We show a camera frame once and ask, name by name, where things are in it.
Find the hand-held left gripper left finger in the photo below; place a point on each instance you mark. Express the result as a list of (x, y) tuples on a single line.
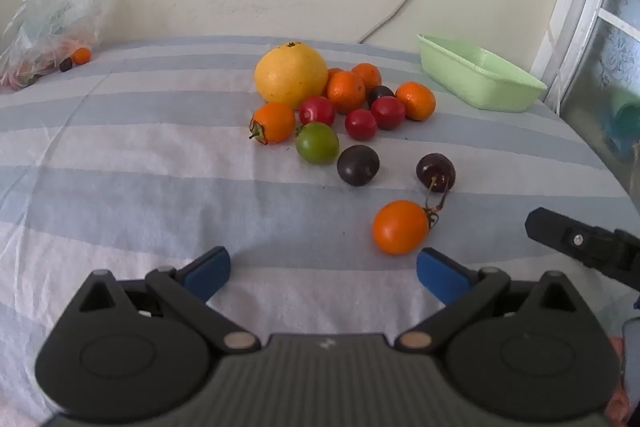
[(207, 274)]

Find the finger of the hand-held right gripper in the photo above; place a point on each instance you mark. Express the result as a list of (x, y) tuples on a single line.
[(555, 229)]

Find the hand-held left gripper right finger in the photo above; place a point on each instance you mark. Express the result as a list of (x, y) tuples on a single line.
[(440, 274)]

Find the dark purple tomato with stem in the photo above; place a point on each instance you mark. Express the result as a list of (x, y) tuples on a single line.
[(436, 169)]

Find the orange tomato green calyx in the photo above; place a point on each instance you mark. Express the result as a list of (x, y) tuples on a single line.
[(276, 122)]

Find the red cherry tomato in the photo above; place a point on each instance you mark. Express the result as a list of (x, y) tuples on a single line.
[(317, 110), (361, 124), (388, 113)]

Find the light green plastic basin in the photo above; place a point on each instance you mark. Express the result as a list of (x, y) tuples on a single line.
[(475, 74)]

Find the orange tangerine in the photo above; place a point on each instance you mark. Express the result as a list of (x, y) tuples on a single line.
[(346, 93), (416, 101), (334, 72), (369, 74)]

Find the large yellow grapefruit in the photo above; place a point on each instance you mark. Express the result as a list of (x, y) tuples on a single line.
[(290, 74)]

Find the striped blue white cloth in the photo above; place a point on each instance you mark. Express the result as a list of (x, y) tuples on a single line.
[(150, 207)]

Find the green cup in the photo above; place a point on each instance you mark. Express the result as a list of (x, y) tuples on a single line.
[(627, 119)]

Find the small orange kumquat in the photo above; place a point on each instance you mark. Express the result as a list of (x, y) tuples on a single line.
[(81, 55)]

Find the small dark berry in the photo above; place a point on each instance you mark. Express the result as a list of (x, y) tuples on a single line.
[(65, 65)]

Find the clear plastic bag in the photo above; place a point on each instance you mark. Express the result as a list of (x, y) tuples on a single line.
[(55, 12)]

